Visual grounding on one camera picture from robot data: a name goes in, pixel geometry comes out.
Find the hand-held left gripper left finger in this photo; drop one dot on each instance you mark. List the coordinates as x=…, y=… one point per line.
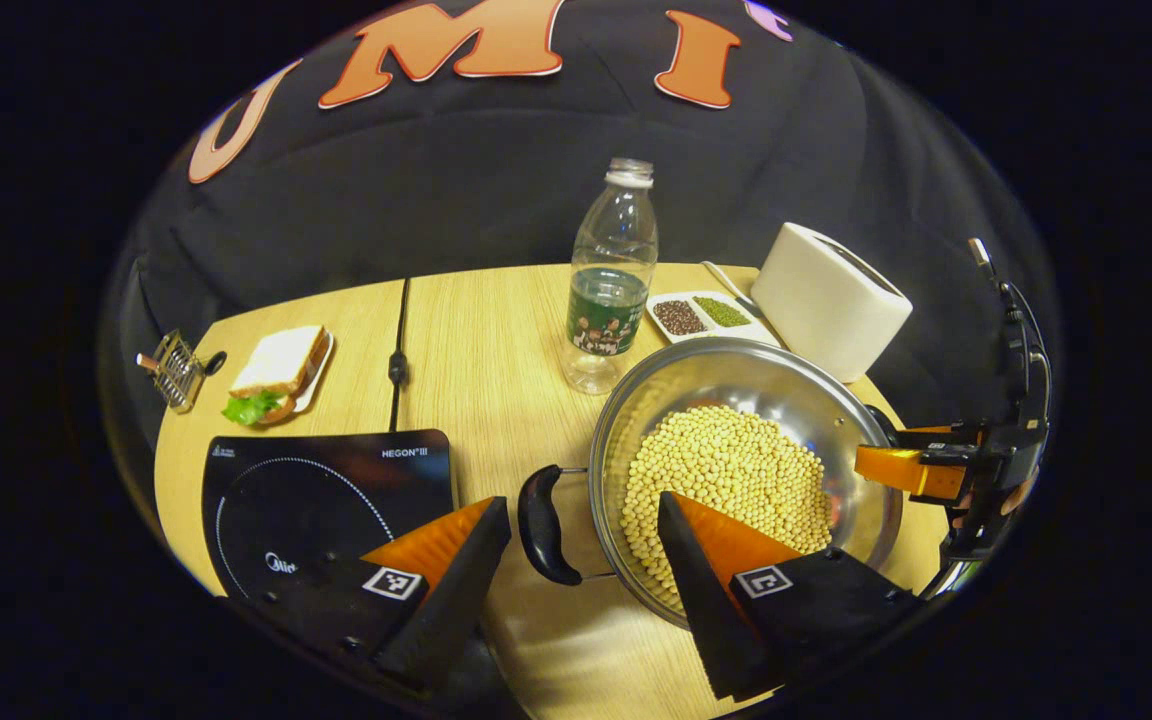
x=456, y=600

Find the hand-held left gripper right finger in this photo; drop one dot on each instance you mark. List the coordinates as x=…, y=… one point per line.
x=701, y=600

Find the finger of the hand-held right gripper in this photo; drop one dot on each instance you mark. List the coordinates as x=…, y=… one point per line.
x=896, y=468
x=936, y=433

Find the pile of yellow soybeans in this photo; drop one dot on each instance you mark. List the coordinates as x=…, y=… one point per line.
x=726, y=460

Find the black induction cooktop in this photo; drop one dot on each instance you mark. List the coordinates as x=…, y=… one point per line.
x=316, y=490

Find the white toaster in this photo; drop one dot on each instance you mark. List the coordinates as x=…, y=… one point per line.
x=816, y=300

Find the small white plate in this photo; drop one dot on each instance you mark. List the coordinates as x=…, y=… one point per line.
x=321, y=375

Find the white divided bean dish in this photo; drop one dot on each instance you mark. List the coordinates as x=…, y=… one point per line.
x=681, y=317

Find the sandwich with lettuce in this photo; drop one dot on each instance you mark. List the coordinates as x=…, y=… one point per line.
x=281, y=360

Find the clear plastic water bottle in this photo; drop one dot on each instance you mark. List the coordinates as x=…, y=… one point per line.
x=611, y=310

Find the black table grommet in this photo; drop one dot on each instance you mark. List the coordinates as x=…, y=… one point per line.
x=215, y=362

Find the copper tipped pen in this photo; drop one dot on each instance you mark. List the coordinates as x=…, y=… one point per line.
x=148, y=361

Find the black backdrop cloth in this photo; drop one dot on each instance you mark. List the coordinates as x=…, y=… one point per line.
x=436, y=200

